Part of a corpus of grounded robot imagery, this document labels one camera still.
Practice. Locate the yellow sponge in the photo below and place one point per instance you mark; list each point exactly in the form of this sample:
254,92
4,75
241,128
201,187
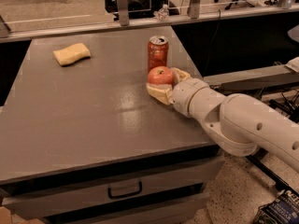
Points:
71,54

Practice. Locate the grey side shelf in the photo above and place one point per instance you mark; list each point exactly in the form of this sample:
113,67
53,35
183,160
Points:
254,79

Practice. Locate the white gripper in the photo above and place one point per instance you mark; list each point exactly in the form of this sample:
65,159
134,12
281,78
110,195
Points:
184,92

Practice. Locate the lower grey drawer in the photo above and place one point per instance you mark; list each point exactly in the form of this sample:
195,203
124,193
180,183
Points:
161,208

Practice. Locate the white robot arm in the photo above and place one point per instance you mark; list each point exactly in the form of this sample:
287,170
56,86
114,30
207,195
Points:
238,123

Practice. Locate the metal railing post left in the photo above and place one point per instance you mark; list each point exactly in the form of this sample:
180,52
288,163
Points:
123,13

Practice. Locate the red apple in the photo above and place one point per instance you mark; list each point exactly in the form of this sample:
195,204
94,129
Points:
160,75

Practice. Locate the grey drawer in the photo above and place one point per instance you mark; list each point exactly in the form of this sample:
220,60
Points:
161,208
89,194

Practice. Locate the clear plastic water bottle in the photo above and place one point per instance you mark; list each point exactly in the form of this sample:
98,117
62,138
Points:
162,14

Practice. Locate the grey drawer cabinet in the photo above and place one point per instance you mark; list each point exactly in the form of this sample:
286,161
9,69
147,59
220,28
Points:
92,119

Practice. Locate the black metal floor frame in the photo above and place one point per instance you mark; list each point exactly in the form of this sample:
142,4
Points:
255,159

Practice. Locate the metal railing post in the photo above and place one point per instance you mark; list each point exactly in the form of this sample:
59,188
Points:
123,13
194,9

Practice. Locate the upper grey drawer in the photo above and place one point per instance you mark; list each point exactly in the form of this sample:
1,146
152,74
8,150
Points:
89,194

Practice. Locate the black drawer handle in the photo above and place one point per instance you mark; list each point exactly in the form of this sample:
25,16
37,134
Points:
124,190

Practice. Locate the metal railing post right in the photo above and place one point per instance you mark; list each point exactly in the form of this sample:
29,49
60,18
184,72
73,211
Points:
194,9

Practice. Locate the black printed bag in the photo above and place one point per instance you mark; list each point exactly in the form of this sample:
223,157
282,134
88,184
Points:
283,210

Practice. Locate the red coke can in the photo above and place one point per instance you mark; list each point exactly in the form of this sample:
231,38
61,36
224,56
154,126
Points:
157,51

